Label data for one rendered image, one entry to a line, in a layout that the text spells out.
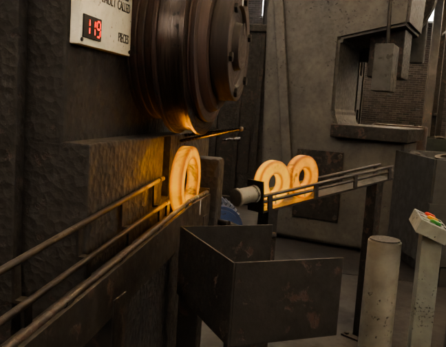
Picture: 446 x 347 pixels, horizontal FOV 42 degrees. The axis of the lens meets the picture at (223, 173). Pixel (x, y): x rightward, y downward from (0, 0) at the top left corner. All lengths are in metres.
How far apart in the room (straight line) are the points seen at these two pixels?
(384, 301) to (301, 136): 2.24
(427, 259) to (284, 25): 2.52
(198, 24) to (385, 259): 1.15
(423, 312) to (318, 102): 2.26
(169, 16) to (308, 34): 2.96
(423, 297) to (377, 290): 0.17
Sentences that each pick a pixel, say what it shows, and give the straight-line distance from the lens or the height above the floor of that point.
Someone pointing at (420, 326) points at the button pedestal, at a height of 0.22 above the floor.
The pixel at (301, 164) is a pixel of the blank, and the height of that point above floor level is 0.77.
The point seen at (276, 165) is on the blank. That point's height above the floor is 0.77.
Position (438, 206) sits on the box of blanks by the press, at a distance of 3.50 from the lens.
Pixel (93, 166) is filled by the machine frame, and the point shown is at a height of 0.83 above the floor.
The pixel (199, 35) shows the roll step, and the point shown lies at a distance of 1.38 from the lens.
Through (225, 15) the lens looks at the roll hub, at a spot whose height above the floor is 1.17.
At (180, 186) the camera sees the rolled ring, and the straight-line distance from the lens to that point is 1.48.
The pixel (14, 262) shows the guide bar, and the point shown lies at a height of 0.71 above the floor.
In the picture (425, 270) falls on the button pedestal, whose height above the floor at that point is 0.42.
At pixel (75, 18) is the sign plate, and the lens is 1.16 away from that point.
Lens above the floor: 0.96
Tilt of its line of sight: 7 degrees down
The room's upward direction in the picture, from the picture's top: 4 degrees clockwise
